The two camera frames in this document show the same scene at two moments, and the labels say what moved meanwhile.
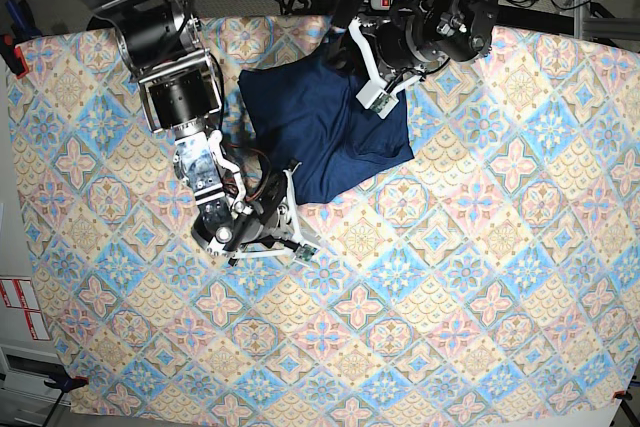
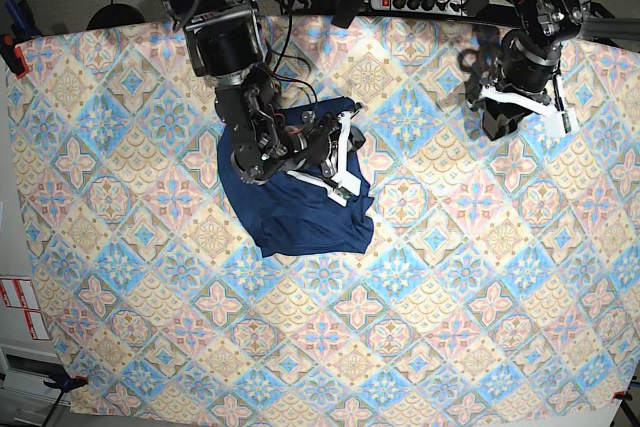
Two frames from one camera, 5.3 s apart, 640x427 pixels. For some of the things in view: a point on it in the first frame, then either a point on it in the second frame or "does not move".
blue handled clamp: (23, 22) does not move
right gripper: (401, 44) → (529, 67)
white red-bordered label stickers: (20, 294) does not move
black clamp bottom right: (621, 394) does not move
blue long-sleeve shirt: (308, 122) → (288, 217)
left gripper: (253, 226) → (313, 149)
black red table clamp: (13, 56) does not move
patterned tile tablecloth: (494, 276) does not move
